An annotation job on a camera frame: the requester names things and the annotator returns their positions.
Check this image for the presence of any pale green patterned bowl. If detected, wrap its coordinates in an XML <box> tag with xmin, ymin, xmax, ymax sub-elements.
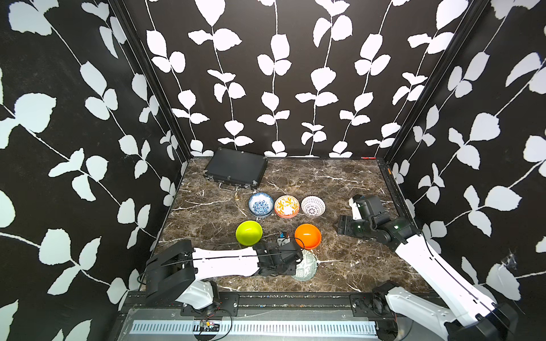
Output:
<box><xmin>292</xmin><ymin>249</ymin><xmax>318</xmax><ymax>281</ymax></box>

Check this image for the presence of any blue floral bowl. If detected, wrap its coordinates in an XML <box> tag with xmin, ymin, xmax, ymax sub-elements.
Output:
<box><xmin>248</xmin><ymin>193</ymin><xmax>274</xmax><ymax>217</ymax></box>

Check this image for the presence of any lime green bowl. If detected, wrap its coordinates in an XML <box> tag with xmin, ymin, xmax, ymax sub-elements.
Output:
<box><xmin>235</xmin><ymin>220</ymin><xmax>263</xmax><ymax>247</ymax></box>

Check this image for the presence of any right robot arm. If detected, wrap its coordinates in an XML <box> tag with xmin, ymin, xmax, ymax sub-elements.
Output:
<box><xmin>337</xmin><ymin>196</ymin><xmax>518</xmax><ymax>340</ymax></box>

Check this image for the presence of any small circuit board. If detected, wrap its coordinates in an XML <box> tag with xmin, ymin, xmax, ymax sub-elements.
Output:
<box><xmin>199</xmin><ymin>321</ymin><xmax>220</xmax><ymax>333</ymax></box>

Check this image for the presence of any black front mounting rail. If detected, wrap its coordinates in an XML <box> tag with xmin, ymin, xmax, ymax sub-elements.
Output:
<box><xmin>117</xmin><ymin>291</ymin><xmax>470</xmax><ymax>318</ymax></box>

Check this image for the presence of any white maroon patterned bowl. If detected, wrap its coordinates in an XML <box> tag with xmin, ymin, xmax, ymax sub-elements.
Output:
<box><xmin>301</xmin><ymin>196</ymin><xmax>326</xmax><ymax>217</ymax></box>

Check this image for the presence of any white perforated cable tray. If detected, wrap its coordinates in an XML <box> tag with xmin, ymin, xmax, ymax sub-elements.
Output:
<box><xmin>129</xmin><ymin>320</ymin><xmax>377</xmax><ymax>338</ymax></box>

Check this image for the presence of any orange plastic bowl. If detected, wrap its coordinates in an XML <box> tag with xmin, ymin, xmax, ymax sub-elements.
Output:
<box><xmin>294</xmin><ymin>224</ymin><xmax>322</xmax><ymax>250</ymax></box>

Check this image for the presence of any orange leaf patterned bowl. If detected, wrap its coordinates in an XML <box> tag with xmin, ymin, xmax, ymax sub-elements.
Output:
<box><xmin>274</xmin><ymin>195</ymin><xmax>300</xmax><ymax>219</ymax></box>

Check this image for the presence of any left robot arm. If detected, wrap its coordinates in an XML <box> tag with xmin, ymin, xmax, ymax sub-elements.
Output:
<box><xmin>144</xmin><ymin>237</ymin><xmax>304</xmax><ymax>311</ymax></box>

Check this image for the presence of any black hard carrying case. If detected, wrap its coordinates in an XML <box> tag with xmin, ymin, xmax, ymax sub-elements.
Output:
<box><xmin>204</xmin><ymin>148</ymin><xmax>268</xmax><ymax>189</ymax></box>

